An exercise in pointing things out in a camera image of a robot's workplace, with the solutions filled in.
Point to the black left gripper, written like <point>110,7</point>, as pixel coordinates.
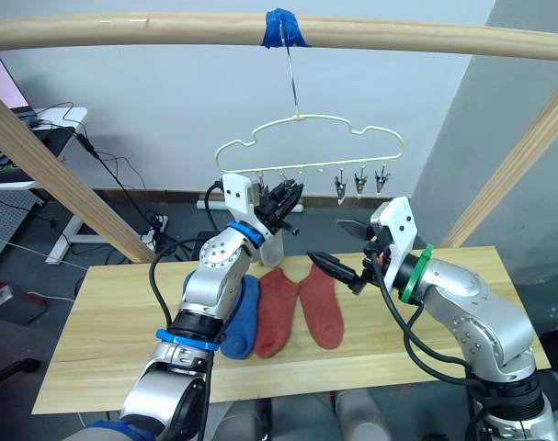
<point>271,209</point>

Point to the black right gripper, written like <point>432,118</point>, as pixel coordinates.
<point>377,257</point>

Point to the pale grey sock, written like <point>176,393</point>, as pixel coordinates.
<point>273,255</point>

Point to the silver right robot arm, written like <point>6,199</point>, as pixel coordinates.
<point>476,312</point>

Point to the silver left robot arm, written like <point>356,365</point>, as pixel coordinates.
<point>214,275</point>

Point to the small metal hanger clip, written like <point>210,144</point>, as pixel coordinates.
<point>339,189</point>
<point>261,183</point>
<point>284,177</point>
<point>380,180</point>
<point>360,184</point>

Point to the cream clip hanger metal hook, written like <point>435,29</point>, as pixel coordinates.
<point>297,117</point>

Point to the red sock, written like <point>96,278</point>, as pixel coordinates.
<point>320,312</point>
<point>274,317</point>

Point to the blue sock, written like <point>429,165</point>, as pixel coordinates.
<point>242,331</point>

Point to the white floor power strip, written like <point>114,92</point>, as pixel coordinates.
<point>152,232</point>

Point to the grey rounded shape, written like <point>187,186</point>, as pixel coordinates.
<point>359,413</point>
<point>242,422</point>

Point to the blue tape wrap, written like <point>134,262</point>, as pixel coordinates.
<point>274,30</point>

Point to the white standing desk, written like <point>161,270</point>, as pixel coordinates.
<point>71,115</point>

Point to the black desk mat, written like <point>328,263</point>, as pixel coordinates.
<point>53,138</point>

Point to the grey perforated panel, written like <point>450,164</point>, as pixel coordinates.
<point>7,220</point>

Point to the grey box on floor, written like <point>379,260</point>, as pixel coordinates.
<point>12,303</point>

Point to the monitor with pink screen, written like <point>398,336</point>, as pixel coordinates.
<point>3,78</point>

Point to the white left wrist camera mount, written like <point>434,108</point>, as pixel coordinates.
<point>239,193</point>

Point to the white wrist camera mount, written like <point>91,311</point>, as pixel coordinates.
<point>239,193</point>
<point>400,229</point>

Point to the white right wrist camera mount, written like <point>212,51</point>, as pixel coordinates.
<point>400,229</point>

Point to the slanted wooden frame post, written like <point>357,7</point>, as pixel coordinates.
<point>53,170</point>
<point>513,161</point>

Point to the long wooden hanging rail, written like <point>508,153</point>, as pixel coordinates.
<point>398,34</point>

